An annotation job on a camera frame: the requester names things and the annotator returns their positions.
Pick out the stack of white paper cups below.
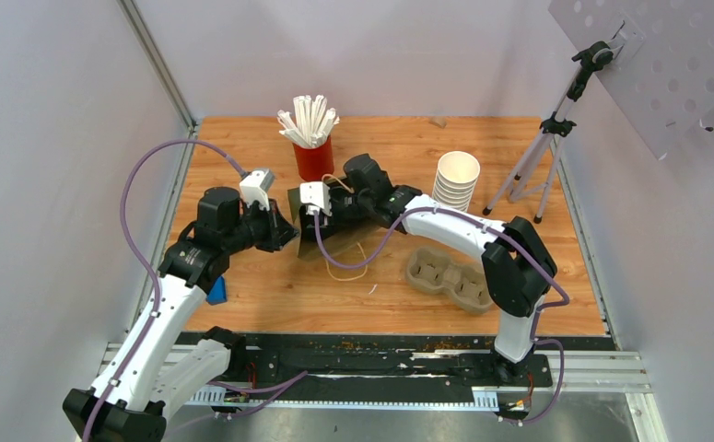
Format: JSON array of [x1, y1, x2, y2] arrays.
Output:
[[432, 151, 481, 212]]

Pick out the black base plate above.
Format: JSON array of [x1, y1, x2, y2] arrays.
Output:
[[221, 333, 554, 402]]

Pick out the brown cardboard cup carrier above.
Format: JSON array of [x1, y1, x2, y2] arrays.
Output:
[[404, 247, 494, 315]]

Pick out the blue toy brick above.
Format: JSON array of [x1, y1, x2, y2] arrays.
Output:
[[205, 276, 228, 306]]

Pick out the grey perforated panel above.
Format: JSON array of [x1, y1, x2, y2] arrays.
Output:
[[549, 0, 714, 159]]

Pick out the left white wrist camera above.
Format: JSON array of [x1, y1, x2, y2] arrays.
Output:
[[240, 169, 275, 211]]

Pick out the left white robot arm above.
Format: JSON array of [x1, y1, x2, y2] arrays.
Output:
[[63, 187, 298, 441]]

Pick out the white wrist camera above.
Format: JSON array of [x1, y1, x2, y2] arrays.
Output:
[[299, 181, 332, 216], [240, 169, 275, 211]]

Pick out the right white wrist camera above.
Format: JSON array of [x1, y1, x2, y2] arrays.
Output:
[[299, 181, 332, 216]]

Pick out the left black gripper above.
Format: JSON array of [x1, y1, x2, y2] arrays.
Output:
[[224, 197, 301, 255]]

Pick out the green paper bag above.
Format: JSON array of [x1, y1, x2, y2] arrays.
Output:
[[287, 174, 379, 281]]

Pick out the grey tripod stand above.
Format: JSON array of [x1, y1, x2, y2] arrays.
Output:
[[483, 41, 621, 224]]

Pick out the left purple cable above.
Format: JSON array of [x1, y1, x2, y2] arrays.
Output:
[[80, 140, 248, 442]]

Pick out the white wrapped straws bundle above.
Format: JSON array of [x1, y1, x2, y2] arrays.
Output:
[[276, 95, 340, 150]]

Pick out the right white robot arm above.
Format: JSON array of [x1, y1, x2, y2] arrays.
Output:
[[307, 154, 569, 385]]

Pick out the red cup holder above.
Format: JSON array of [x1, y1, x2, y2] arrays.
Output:
[[292, 136, 334, 181]]

